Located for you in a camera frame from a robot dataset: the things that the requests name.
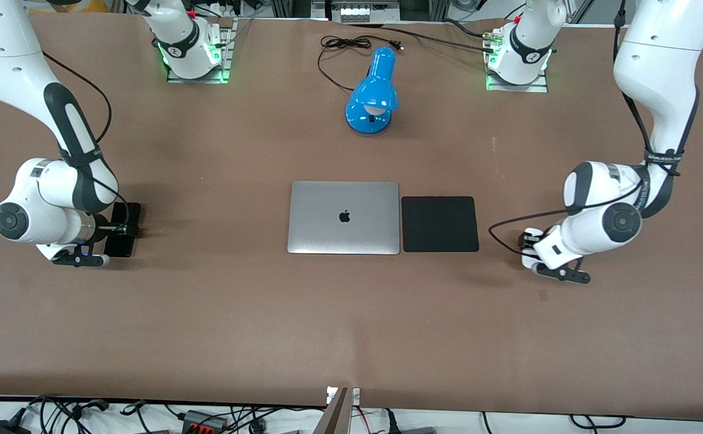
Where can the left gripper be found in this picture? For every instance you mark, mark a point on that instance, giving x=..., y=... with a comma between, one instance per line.
x=526, y=239

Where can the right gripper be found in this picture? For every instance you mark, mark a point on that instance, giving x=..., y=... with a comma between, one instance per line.
x=120, y=229

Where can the black smartphone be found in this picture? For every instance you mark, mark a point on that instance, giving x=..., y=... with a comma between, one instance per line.
x=123, y=211

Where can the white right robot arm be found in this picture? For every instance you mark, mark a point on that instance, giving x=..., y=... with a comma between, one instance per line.
x=2, y=60

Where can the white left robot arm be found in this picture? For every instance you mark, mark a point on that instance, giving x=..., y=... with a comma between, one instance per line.
x=658, y=60

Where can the black square mouse pad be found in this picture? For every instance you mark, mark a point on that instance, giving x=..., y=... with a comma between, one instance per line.
x=440, y=223

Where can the silver closed laptop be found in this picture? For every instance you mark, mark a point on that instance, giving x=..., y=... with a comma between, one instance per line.
x=343, y=217

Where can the grey connector block red buttons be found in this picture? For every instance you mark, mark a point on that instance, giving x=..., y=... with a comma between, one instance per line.
x=203, y=422

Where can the blue desk lamp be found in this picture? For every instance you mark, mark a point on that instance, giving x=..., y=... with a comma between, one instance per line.
x=372, y=96

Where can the yellow object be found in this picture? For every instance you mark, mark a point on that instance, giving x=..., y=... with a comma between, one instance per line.
x=77, y=5

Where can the black power adapter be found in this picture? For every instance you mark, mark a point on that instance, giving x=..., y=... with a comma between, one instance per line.
x=5, y=428

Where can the white power strip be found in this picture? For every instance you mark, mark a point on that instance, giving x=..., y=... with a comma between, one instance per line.
x=357, y=13

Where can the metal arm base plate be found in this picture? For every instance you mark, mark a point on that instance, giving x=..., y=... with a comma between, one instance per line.
x=224, y=54
x=541, y=84

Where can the grey camera stand post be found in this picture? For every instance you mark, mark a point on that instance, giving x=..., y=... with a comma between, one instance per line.
x=334, y=416

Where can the aluminium frame profile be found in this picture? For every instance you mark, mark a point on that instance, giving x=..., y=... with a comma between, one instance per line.
x=291, y=8

